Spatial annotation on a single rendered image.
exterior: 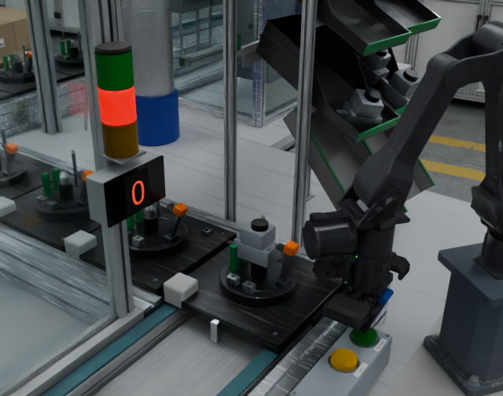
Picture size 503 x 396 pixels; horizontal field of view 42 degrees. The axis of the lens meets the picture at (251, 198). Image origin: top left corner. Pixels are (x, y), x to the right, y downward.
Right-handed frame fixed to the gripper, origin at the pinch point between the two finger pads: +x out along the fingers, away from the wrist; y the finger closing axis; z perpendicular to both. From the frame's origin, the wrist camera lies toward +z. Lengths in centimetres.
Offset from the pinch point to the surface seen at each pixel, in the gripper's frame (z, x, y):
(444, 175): 71, 102, -272
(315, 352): 4.5, 4.8, 7.4
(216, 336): 20.7, 6.6, 11.6
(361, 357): -2.0, 4.8, 4.4
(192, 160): 80, 15, -55
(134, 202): 30.4, -18.3, 18.2
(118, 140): 31.5, -28.3, 19.2
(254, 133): 78, 15, -83
